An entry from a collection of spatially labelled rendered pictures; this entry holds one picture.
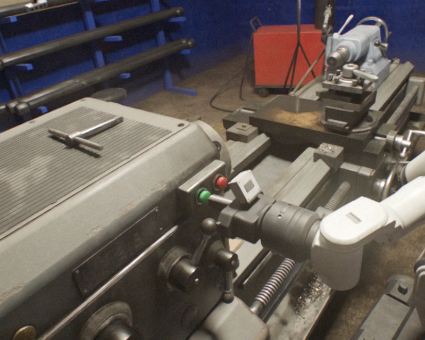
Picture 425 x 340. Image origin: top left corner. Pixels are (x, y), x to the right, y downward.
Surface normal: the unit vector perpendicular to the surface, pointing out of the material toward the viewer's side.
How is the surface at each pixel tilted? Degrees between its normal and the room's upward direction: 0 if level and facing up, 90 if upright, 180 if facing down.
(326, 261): 97
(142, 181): 45
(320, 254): 97
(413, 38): 90
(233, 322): 32
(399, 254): 0
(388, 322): 0
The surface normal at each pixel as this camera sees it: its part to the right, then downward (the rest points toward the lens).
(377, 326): -0.11, -0.86
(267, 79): -0.31, 0.51
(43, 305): 0.78, 0.24
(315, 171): 0.37, -0.55
